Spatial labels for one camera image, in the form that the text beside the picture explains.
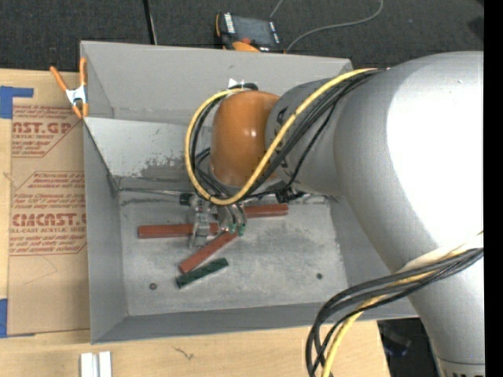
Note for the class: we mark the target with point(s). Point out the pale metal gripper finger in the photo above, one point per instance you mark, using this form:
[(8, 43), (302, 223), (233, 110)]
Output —
[(204, 234), (193, 237)]

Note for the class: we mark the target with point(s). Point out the grey metal bin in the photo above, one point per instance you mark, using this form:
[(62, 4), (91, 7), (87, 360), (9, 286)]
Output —
[(275, 257)]

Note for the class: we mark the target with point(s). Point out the brown cardboard board red print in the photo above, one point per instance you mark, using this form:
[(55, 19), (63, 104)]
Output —
[(43, 195)]

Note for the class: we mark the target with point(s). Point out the dark green flat block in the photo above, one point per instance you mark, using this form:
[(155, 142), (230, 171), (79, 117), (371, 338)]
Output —
[(200, 273)]

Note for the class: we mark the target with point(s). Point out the black cylinder on white bracket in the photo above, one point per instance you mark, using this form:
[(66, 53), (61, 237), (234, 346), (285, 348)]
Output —
[(184, 199)]

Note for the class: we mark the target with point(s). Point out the red-brown flat block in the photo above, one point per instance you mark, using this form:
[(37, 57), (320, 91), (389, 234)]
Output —
[(204, 253), (165, 231), (271, 210)]

